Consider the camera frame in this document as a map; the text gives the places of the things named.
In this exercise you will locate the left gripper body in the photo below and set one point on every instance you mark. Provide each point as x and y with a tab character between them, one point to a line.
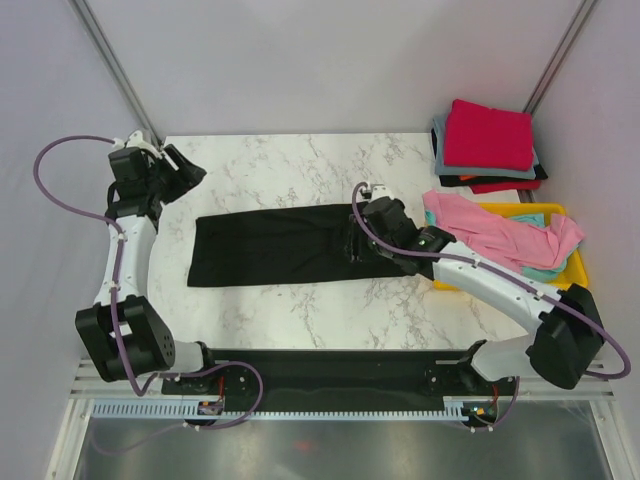
166	180

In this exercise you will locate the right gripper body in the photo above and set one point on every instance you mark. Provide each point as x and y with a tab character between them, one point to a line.
360	251

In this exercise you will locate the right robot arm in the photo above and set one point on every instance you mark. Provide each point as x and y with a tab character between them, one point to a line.
564	331

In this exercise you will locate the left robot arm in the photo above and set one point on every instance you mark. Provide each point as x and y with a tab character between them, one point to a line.
123	334

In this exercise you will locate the folded grey t-shirt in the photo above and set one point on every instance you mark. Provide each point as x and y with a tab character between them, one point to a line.
438	140

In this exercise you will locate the pink t-shirt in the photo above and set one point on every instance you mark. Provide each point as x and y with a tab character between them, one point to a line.
490	235

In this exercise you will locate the folded dark red t-shirt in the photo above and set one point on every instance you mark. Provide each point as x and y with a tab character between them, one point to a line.
505	186

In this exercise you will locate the teal t-shirt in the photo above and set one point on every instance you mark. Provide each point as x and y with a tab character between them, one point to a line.
524	244

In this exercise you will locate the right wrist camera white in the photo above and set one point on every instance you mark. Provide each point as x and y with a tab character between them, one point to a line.
372	192

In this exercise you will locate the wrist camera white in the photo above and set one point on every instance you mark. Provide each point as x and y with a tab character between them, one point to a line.
372	192
140	139

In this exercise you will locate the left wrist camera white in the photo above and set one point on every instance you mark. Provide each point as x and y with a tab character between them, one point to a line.
140	139

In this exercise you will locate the left aluminium frame post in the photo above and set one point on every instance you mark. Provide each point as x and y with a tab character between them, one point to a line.
109	58

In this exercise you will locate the aluminium frame post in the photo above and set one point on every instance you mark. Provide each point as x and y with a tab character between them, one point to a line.
109	58
561	53

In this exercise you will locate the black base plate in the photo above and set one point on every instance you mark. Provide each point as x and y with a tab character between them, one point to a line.
341	381

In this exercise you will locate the right aluminium frame post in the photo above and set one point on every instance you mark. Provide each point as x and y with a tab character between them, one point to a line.
561	53

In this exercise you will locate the white cable duct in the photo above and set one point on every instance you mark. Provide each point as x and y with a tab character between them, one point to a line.
198	410

